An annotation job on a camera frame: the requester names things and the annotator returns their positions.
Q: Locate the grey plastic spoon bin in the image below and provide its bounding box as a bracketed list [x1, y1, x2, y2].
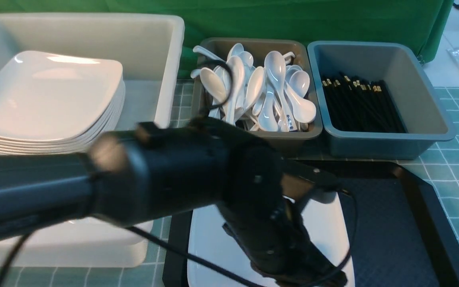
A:
[199, 37, 324, 157]

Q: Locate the pile of black chopsticks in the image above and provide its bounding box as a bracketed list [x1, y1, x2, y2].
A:
[321, 72, 408, 133]

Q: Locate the stack of white square plates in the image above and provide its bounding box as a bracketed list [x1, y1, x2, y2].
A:
[0, 51, 126, 155]

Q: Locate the blue plastic chopstick bin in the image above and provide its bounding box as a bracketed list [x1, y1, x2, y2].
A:
[307, 41, 457, 160]

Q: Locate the large white plastic bin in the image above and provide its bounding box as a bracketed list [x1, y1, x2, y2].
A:
[0, 13, 185, 268]

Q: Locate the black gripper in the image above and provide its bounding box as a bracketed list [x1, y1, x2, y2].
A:
[218, 160, 349, 287]

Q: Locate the large white square plate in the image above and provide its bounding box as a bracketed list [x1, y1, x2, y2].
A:
[186, 194, 349, 287]

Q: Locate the white spoon tall centre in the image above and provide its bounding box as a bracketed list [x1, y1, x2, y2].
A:
[223, 55, 245, 126]

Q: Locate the black serving tray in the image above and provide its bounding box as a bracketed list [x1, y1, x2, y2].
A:
[164, 160, 459, 287]

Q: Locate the white spoon centre right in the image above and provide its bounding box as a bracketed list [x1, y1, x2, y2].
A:
[264, 51, 297, 132]

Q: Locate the white spoon left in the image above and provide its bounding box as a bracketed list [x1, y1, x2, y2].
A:
[200, 67, 227, 119]

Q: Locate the white spoon right lower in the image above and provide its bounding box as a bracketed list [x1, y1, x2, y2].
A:
[284, 81, 316, 124]

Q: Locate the black cable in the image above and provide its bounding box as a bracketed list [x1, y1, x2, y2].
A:
[0, 60, 358, 287]

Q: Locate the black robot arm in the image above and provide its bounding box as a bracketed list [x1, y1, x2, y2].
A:
[0, 117, 350, 287]

